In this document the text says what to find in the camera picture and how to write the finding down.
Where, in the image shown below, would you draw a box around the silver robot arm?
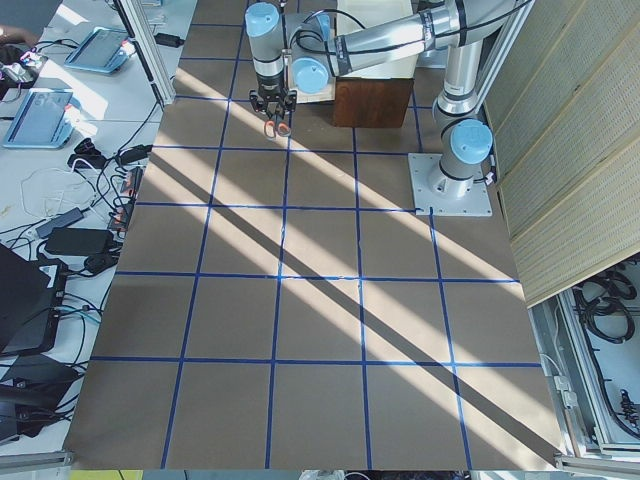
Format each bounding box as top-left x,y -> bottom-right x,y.
244,1 -> 519,197

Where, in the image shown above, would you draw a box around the blue tablet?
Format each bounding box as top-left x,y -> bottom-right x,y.
2,89 -> 74,149
64,27 -> 129,74

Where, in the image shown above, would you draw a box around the blue tablet near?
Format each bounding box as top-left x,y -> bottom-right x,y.
2,89 -> 74,149

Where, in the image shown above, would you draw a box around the black cable bundle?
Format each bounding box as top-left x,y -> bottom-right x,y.
572,262 -> 639,346

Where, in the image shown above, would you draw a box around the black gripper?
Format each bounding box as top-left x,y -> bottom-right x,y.
249,89 -> 297,116

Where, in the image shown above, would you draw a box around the black power adapter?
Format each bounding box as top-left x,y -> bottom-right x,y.
44,228 -> 113,256

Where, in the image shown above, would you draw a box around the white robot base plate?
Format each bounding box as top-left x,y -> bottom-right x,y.
408,153 -> 493,217

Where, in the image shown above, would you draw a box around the beige pegboard panel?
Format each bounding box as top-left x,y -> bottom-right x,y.
485,1 -> 639,306

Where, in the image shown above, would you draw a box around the orange and white scissors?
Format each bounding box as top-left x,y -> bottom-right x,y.
263,114 -> 291,140

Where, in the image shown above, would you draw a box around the black laptop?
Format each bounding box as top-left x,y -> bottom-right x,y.
1,246 -> 69,357

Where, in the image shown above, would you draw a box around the brown wooden drawer cabinet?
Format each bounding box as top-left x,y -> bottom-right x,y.
332,78 -> 414,128

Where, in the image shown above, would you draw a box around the blue tablet far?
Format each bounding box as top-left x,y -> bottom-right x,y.
64,27 -> 129,74

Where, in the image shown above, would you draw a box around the aluminium frame post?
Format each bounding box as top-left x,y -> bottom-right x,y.
113,0 -> 176,108

